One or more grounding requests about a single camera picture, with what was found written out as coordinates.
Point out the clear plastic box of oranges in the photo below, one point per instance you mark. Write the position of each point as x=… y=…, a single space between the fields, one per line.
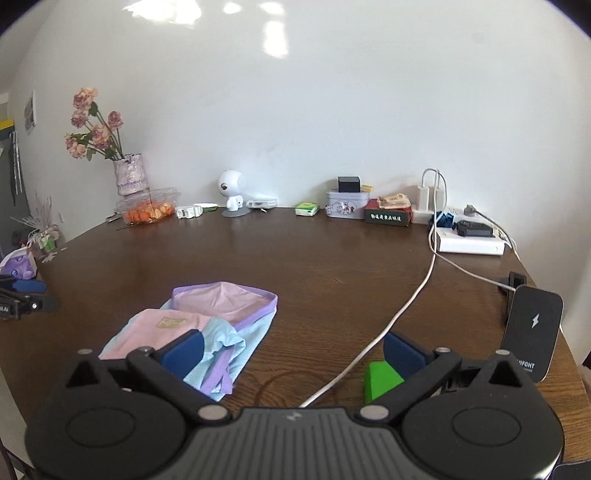
x=147 y=210

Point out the green white sachet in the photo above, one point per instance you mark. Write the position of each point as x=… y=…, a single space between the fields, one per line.
x=207 y=207

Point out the snack packets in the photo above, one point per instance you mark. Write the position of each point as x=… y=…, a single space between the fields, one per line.
x=393 y=202

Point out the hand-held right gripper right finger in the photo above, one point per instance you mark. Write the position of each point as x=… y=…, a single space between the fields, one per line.
x=404 y=355

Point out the purple white package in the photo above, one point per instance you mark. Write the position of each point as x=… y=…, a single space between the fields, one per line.
x=21 y=266

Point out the thin dark stick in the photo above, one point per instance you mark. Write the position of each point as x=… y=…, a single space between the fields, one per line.
x=127 y=226

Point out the white robot-shaped camera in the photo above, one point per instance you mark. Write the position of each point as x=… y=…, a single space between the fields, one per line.
x=233 y=184

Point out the dark green red box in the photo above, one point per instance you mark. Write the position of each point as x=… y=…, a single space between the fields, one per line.
x=388 y=217

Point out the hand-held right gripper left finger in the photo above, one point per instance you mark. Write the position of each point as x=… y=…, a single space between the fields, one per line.
x=182 y=353

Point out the black charger block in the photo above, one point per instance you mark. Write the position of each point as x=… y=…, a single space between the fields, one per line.
x=349 y=183

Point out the white plastic gadget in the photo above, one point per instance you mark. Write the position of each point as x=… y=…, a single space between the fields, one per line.
x=188 y=213

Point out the small green white box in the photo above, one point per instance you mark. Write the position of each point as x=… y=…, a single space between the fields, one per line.
x=307 y=209

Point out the green case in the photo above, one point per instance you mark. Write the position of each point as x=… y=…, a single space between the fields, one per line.
x=381 y=381

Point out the white dried plant bundle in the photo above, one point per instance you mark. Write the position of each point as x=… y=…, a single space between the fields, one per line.
x=41 y=230

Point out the black folding phone stand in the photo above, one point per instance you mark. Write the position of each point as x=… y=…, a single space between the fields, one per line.
x=515 y=279

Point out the pink blue mesh vest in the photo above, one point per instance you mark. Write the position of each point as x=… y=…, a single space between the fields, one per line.
x=207 y=323

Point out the small metal tool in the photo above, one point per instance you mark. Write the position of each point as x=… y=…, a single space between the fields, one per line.
x=113 y=218

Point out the wall paper sheet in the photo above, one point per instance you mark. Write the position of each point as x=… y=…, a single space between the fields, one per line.
x=30 y=113

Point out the black power adapter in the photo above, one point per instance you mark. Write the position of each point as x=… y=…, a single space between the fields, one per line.
x=475 y=229

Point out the white wall charger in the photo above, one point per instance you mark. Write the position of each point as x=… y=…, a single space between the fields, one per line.
x=436 y=199
x=423 y=198

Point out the printed tin box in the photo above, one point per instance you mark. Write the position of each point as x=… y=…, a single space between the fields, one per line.
x=346 y=206

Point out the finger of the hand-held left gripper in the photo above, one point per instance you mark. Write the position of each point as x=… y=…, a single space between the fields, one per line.
x=30 y=286
x=41 y=303

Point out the small white rectangular device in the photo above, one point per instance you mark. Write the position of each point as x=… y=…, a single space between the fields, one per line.
x=262 y=204

